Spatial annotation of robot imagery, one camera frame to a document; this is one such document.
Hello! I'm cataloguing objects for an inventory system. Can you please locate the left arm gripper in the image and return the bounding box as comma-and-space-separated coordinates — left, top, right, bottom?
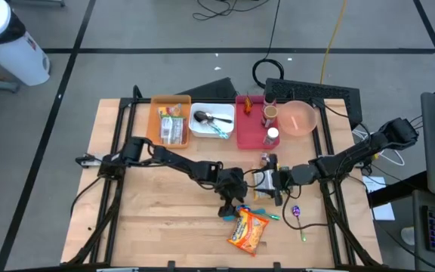
215, 167, 249, 219

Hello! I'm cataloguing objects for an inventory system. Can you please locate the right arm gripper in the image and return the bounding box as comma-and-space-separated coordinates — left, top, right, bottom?
267, 152, 297, 207

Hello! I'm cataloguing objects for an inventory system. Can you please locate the orange ramen packet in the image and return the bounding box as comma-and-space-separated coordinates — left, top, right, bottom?
227, 206, 270, 257

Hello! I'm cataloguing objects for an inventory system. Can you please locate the purple iridescent spoon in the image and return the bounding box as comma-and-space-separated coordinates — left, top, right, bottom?
292, 205, 307, 243

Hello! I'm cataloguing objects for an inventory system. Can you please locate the iridescent green blue spoon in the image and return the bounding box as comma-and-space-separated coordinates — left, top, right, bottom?
236, 204, 281, 221

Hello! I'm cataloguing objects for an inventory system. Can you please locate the white label spice bottle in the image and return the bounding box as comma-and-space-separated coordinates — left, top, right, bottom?
264, 127, 280, 147

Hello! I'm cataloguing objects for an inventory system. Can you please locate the black spoon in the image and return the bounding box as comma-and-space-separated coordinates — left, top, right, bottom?
193, 110, 234, 125

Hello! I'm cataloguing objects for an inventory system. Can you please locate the green pink ramen packet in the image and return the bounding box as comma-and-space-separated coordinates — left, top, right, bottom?
159, 116, 186, 146

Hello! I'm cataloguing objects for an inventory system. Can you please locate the yellow red ramen packet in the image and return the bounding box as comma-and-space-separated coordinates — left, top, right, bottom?
158, 104, 183, 120

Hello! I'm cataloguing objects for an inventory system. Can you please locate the red plastic bin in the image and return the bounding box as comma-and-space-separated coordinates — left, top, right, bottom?
234, 94, 281, 151

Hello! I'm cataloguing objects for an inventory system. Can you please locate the translucent pink bowl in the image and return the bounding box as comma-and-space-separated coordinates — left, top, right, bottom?
277, 100, 319, 137

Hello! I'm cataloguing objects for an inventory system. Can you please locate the white plastic bin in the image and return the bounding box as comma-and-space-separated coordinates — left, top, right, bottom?
188, 101, 236, 139

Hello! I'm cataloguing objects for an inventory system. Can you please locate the black mesh computer case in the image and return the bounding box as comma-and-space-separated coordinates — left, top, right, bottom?
263, 77, 364, 131

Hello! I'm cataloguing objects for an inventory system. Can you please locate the black flat panel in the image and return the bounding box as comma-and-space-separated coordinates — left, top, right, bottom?
177, 76, 239, 101

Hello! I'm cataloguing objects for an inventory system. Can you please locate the orange plastic bin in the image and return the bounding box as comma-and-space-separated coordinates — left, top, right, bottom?
145, 94, 193, 151

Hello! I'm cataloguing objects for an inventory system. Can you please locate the white paper sheet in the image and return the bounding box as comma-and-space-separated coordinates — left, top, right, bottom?
362, 175, 396, 222

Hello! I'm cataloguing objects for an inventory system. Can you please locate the black desk leg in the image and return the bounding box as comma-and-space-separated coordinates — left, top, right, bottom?
367, 170, 429, 209

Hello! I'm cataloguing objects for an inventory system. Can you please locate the computer mouse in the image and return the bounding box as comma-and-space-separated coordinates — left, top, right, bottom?
400, 225, 417, 247

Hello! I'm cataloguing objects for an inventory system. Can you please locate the white trash can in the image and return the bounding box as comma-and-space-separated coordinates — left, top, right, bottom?
0, 0, 51, 87

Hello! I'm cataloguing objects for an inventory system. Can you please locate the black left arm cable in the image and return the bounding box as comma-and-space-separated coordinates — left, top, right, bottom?
242, 168, 267, 190

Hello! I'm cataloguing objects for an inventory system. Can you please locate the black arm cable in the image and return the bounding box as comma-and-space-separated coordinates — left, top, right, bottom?
282, 187, 331, 231
242, 168, 267, 190

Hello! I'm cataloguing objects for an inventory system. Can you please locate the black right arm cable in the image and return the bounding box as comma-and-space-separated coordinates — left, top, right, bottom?
282, 187, 331, 231

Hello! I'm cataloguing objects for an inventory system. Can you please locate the white cable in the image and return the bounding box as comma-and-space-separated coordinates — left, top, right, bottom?
352, 128, 407, 168

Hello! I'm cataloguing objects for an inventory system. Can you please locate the black aluminium table frame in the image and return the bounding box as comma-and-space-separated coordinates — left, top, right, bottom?
60, 85, 384, 272

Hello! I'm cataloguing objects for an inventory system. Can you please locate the black floor cable with loop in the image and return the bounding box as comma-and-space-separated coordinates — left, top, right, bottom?
251, 0, 285, 90

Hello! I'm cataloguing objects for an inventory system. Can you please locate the yellow cable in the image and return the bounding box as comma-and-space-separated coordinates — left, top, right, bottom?
318, 0, 350, 86

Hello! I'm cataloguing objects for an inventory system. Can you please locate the tangled black floor cable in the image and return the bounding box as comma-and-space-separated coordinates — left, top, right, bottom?
192, 0, 272, 22

